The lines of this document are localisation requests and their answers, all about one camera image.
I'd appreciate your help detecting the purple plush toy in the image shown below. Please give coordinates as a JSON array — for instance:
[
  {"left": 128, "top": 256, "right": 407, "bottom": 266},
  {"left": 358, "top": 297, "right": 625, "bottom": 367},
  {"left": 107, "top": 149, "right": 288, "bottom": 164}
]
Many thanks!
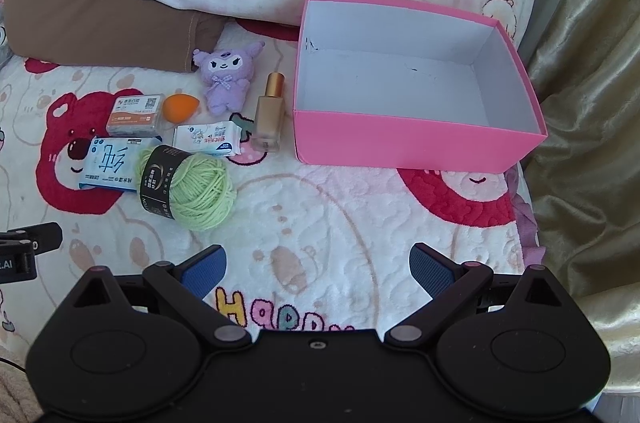
[{"left": 192, "top": 42, "right": 266, "bottom": 114}]

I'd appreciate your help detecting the green yarn ball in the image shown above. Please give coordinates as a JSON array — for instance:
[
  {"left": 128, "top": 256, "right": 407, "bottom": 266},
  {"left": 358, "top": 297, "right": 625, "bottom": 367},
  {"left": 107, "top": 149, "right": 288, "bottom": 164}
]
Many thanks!
[{"left": 136, "top": 144, "right": 236, "bottom": 231}]

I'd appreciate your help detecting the bear printed blanket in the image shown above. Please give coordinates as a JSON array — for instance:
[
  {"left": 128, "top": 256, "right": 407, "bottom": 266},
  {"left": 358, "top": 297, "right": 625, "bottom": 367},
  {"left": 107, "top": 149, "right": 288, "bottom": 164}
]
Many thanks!
[{"left": 0, "top": 16, "right": 547, "bottom": 354}]

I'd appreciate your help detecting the pink cardboard box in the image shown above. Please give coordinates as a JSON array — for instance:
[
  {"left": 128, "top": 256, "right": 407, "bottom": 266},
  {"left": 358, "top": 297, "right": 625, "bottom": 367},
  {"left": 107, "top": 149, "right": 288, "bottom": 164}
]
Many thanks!
[{"left": 292, "top": 0, "right": 549, "bottom": 174}]

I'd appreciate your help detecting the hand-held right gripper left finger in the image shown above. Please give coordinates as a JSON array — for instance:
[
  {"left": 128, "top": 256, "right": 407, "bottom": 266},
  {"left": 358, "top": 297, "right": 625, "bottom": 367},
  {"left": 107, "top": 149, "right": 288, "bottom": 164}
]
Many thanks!
[{"left": 62, "top": 245, "right": 252, "bottom": 350}]

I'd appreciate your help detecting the gold curtain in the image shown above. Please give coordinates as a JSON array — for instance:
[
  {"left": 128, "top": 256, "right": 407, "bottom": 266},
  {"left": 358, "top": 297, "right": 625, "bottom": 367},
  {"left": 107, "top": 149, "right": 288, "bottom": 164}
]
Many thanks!
[{"left": 520, "top": 0, "right": 640, "bottom": 404}]

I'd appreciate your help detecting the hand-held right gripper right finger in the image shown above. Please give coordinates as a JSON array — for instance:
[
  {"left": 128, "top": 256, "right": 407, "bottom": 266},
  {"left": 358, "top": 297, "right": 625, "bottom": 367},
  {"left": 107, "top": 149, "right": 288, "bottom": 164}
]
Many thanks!
[{"left": 385, "top": 243, "right": 576, "bottom": 349}]

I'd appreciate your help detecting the clear floss pick box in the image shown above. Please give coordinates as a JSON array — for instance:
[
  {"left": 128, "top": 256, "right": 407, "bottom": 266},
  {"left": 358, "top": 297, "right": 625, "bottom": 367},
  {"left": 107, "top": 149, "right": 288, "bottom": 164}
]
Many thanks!
[{"left": 105, "top": 93, "right": 167, "bottom": 138}]

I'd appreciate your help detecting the orange makeup sponge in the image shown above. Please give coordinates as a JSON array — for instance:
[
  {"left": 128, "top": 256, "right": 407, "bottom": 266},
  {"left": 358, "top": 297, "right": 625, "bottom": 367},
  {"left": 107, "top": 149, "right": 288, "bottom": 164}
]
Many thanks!
[{"left": 163, "top": 94, "right": 200, "bottom": 123}]

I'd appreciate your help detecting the white wet wipes packet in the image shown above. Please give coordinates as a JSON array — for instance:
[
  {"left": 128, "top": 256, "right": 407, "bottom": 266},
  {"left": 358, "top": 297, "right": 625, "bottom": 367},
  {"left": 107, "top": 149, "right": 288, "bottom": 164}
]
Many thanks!
[{"left": 172, "top": 122, "right": 242, "bottom": 158}]

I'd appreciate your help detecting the blue tissue packet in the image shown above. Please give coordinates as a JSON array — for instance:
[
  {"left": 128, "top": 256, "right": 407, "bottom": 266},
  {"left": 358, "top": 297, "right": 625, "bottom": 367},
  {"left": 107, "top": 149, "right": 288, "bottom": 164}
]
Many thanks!
[{"left": 77, "top": 136, "right": 163, "bottom": 194}]

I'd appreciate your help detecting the beige foundation bottle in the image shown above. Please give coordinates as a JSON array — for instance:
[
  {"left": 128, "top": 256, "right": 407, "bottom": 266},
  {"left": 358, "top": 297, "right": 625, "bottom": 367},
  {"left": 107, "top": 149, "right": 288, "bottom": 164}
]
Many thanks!
[{"left": 250, "top": 72, "right": 287, "bottom": 154}]

